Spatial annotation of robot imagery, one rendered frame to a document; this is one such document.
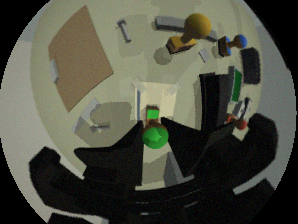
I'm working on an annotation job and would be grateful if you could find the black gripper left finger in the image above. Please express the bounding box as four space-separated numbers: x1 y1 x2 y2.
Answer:
73 120 144 186

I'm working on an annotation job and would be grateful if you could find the cream inspection card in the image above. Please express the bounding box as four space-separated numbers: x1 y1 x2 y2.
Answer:
132 77 181 128

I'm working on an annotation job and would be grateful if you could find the brown clipboard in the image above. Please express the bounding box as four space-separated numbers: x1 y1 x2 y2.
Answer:
48 4 113 112

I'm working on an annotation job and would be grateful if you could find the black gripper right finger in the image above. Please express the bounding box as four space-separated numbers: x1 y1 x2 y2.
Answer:
161 117 237 179

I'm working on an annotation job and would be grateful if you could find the yellow rubber stamp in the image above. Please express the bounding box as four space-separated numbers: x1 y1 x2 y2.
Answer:
166 14 212 55

